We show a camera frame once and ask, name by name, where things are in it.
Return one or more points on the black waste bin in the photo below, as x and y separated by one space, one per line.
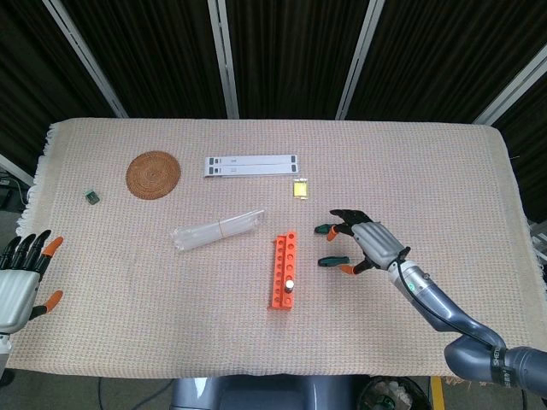
393 397

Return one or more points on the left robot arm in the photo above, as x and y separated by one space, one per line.
3 350

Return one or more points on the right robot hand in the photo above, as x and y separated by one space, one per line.
378 243

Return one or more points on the round woven rattan coaster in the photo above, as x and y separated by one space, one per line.
153 175

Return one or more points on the orange holder block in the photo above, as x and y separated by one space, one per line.
289 260

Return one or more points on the white folded laptop stand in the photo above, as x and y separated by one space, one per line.
252 166

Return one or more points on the clear bag of tubes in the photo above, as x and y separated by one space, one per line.
213 230

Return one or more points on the beige woven tablecloth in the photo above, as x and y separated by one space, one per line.
406 171

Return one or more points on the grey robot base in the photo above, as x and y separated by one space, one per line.
265 395

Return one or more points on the small yellow packet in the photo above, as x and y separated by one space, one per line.
301 189

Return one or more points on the black silver precision screwdriver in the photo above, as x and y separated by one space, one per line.
289 286

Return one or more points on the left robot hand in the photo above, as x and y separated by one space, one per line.
15 294

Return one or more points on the white partition frame post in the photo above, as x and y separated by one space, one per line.
513 91
224 55
15 168
85 55
361 55

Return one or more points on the small green box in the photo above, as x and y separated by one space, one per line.
92 196

